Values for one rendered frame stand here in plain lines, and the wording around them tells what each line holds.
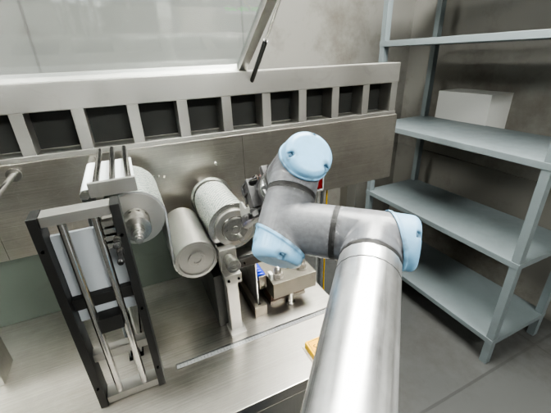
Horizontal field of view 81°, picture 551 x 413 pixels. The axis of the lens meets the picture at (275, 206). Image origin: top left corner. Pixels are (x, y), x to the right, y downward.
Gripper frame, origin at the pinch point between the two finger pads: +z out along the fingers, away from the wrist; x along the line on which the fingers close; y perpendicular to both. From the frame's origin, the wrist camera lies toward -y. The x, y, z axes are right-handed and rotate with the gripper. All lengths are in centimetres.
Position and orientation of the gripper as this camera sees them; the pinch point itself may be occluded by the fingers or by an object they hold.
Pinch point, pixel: (255, 225)
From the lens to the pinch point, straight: 77.6
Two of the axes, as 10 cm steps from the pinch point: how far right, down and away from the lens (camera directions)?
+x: -9.1, 2.1, -3.7
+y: -3.0, -9.3, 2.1
